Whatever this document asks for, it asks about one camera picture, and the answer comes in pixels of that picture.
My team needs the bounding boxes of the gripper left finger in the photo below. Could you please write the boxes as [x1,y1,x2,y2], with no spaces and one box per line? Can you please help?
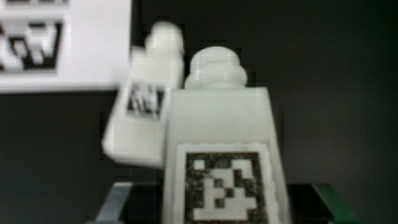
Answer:
[87,182,132,224]

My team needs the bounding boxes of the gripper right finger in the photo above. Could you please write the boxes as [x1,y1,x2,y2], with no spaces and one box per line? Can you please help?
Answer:
[315,184,359,224]

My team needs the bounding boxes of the white leg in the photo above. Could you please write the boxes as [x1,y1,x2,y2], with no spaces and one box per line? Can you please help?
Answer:
[162,46,293,224]
[102,21,185,168]

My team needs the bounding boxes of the white tag board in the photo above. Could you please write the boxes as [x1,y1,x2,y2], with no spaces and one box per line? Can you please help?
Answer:
[0,0,132,94]

